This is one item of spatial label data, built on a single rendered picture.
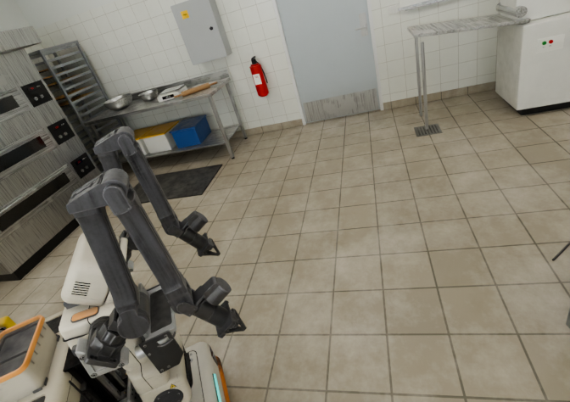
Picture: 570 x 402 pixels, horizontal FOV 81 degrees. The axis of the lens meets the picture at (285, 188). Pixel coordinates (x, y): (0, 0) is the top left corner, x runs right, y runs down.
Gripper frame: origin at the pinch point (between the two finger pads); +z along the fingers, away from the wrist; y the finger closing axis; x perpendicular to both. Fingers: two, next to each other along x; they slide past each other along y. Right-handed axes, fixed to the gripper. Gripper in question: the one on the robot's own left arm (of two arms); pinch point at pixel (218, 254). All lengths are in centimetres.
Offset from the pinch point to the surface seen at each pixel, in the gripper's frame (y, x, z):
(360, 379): -35, 2, 85
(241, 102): 347, -68, 69
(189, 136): 324, 13, 41
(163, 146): 347, 50, 30
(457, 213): 31, -107, 141
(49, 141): 291, 108, -73
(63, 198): 271, 148, -28
